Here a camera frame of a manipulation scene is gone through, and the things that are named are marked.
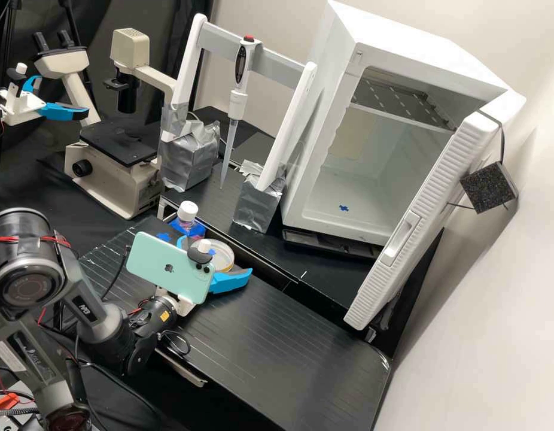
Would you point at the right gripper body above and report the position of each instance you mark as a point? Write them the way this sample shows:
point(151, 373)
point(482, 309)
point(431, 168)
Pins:
point(183, 305)

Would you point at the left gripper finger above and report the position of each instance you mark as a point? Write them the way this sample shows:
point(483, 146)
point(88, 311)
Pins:
point(30, 84)
point(64, 112)

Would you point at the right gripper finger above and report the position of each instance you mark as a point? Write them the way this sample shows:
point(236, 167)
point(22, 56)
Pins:
point(182, 240)
point(230, 280)

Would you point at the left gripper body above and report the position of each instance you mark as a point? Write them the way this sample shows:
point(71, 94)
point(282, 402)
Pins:
point(19, 105)

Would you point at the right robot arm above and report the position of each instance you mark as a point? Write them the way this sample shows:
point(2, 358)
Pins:
point(30, 265)

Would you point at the blue bottle holder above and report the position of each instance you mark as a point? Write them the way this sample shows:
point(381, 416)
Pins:
point(198, 231)

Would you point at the petri dish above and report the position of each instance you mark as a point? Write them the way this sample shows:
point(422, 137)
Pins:
point(223, 258)

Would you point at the small bottle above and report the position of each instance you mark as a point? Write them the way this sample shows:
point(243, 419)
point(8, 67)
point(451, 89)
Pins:
point(187, 215)

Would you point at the cream microscope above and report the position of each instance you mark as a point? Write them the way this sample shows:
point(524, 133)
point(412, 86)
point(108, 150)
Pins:
point(111, 175)

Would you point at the white pipette stand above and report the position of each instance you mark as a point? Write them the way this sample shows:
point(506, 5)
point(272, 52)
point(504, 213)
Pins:
point(187, 152)

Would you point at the pipette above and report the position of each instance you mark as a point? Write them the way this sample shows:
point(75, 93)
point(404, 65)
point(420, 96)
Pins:
point(241, 63)

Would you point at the incubator door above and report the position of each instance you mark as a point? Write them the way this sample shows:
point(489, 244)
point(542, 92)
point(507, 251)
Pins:
point(420, 224)

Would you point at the white incubator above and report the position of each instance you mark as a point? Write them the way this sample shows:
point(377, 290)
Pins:
point(393, 58)

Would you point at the right wrist camera phone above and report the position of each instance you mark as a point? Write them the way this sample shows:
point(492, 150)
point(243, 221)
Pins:
point(169, 265)

